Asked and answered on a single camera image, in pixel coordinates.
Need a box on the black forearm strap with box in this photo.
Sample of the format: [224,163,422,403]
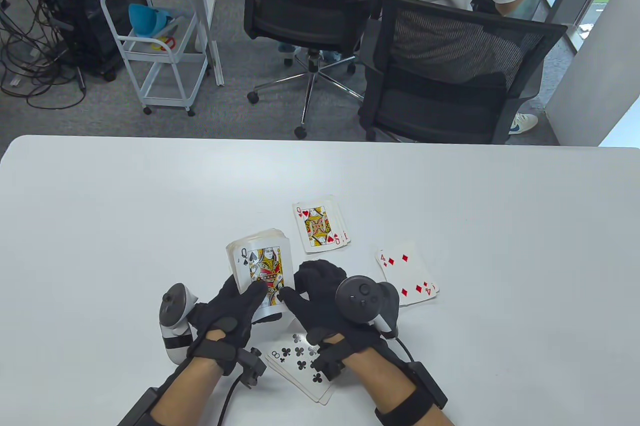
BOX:
[117,387,158,426]
[375,361,448,426]

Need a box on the eight of clubs playing card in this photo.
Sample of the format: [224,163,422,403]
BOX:
[264,331,337,406]

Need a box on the grey white VR controller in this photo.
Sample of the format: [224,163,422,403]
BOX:
[159,284,199,363]
[335,275,401,339]

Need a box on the four of diamonds playing card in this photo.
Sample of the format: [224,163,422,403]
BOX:
[375,242,440,307]

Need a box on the tangle of black floor cables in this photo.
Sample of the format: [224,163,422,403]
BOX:
[0,0,88,109]

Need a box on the blue plastic funnel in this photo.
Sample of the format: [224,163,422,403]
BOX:
[128,3,173,38]

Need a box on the queen of hearts playing card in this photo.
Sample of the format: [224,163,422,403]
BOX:
[292,195,351,253]

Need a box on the person's right hand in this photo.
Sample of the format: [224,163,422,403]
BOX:
[277,260,401,359]

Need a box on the person's left forearm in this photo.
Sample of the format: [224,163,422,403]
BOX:
[150,359,223,426]

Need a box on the black computer tower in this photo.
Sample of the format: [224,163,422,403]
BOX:
[26,0,136,82]

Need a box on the deck of playing cards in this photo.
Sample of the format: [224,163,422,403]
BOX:
[226,229,296,323]

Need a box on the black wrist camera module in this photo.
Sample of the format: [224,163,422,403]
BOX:
[236,347,267,389]
[310,336,346,381]

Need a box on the person's right forearm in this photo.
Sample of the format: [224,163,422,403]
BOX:
[342,349,453,426]

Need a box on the person's left hand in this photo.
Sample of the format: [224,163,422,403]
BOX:
[187,275,283,377]

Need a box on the black mesh office chair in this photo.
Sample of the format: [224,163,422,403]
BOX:
[237,0,388,139]
[357,0,569,144]

